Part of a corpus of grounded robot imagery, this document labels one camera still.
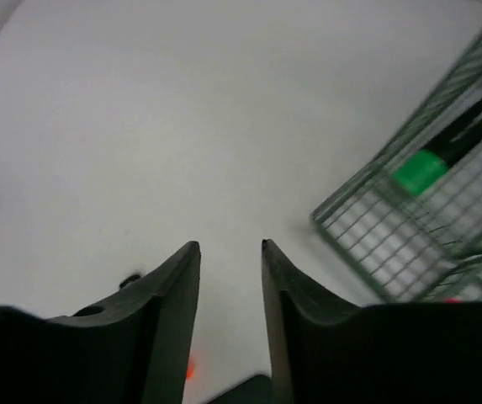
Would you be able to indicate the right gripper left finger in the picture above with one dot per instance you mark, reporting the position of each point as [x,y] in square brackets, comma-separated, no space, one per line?
[131,347]

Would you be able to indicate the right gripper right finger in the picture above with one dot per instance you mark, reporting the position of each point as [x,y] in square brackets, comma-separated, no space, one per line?
[324,349]

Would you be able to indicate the orange highlighter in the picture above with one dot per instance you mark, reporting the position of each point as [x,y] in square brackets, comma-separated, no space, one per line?
[190,368]

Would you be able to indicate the pink highlighter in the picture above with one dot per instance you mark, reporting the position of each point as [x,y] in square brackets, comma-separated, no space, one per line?
[452,300]

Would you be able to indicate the green highlighter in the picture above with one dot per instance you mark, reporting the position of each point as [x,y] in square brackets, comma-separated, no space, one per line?
[448,147]

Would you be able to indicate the black clipboard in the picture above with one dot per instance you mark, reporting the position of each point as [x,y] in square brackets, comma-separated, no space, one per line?
[255,390]

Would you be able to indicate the green wire mesh organizer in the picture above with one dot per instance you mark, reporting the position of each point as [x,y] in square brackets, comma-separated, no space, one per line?
[407,248]

